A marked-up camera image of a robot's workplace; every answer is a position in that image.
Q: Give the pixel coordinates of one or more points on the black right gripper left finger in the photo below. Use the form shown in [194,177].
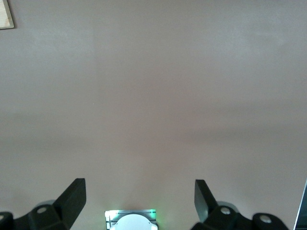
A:
[67,206]

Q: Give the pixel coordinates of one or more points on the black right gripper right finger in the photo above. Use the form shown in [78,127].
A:
[206,208]

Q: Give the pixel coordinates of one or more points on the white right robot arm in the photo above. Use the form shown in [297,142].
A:
[134,222]

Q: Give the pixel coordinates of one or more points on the brown table cover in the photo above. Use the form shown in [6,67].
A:
[153,95]

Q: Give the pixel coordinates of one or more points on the wooden cutting board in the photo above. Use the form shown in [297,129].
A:
[4,14]

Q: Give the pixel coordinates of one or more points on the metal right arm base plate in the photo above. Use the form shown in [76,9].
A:
[109,215]

